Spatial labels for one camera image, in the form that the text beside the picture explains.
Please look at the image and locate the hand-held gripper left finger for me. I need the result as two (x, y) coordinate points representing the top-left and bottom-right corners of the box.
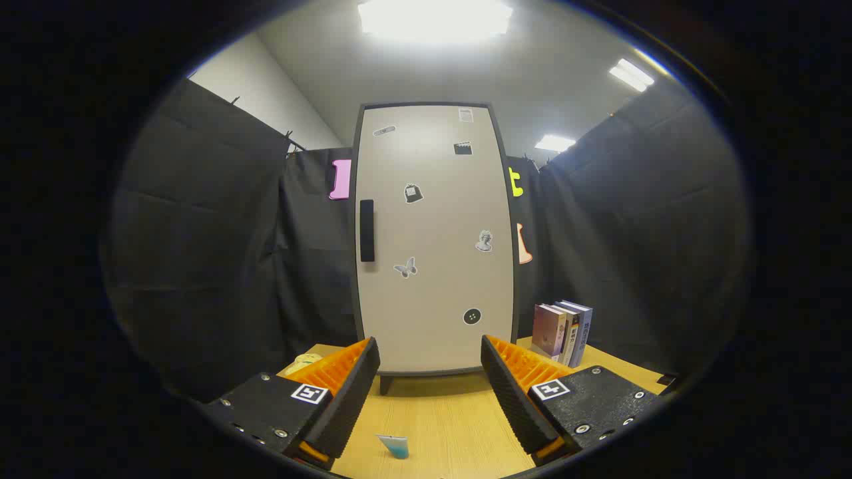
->
(200, 336), (381, 471)

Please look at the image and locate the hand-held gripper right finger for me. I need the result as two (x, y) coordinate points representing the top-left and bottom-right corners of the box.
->
(481, 335), (666, 466)

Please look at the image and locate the white and blue tube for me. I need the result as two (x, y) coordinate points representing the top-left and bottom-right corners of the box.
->
(376, 434), (409, 460)

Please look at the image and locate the black door handle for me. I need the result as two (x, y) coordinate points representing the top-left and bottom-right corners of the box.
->
(359, 199), (375, 263)

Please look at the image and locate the beige cabinet door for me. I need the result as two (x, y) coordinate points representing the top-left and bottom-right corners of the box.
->
(356, 106), (515, 375)

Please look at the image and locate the dark grey cabinet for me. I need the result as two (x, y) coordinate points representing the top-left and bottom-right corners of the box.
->
(351, 102), (521, 397)

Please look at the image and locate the yellow plush toy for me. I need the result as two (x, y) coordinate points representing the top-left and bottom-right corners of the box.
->
(285, 353), (323, 377)

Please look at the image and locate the pink cover book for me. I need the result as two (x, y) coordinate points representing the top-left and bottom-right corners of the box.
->
(531, 304), (568, 362)

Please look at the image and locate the white spine book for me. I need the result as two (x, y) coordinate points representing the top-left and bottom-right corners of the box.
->
(554, 303), (580, 367)

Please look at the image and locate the blue grey book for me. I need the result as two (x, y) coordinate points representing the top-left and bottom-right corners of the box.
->
(562, 300), (593, 369)

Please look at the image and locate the black backdrop cloth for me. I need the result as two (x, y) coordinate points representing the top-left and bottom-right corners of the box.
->
(100, 77), (753, 403)

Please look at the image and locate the large ceiling light panel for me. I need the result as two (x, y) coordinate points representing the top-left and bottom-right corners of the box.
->
(357, 0), (514, 42)

